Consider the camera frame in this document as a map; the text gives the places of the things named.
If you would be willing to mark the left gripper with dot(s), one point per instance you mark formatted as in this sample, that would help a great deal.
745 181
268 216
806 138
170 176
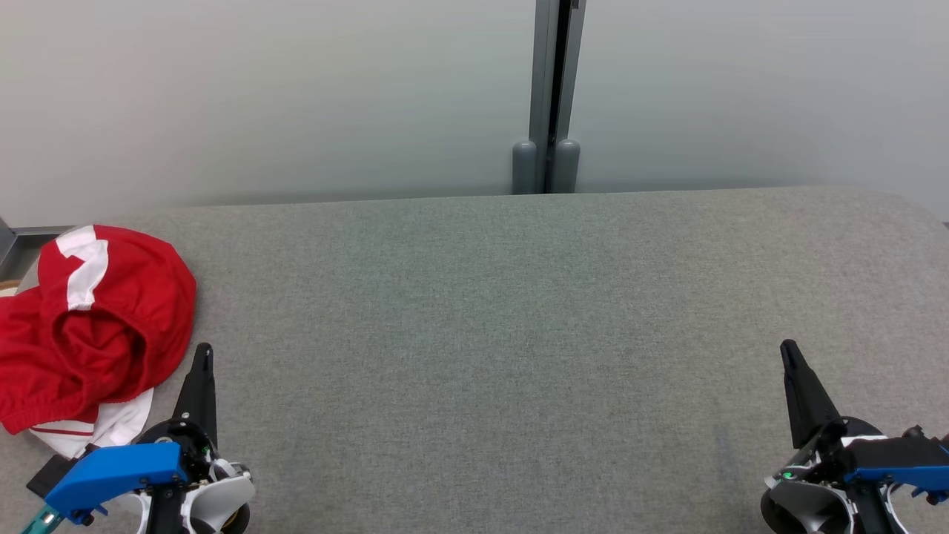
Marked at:
222 497

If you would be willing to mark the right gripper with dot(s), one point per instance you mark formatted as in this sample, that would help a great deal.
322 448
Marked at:
815 460

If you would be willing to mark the red shorts with white stripe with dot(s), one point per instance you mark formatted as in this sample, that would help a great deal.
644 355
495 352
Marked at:
111 319

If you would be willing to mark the blue left camera bracket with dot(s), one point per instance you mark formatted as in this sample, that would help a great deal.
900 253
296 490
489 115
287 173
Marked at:
118 471

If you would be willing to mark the blue camera bracket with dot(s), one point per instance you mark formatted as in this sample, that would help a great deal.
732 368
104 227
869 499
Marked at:
904 460
118 471

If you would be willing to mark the blue right camera bracket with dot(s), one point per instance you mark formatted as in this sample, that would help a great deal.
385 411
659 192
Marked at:
904 460

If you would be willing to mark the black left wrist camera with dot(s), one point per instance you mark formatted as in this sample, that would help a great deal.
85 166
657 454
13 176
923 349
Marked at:
48 475

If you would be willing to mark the teal left camera connector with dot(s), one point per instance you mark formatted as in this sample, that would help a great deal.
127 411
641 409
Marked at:
38 521

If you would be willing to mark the grey cylindrical post foot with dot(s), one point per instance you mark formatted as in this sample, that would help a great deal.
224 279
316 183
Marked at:
566 165
523 167

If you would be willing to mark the grey metal partition post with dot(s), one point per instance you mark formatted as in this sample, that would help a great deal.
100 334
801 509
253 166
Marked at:
545 74

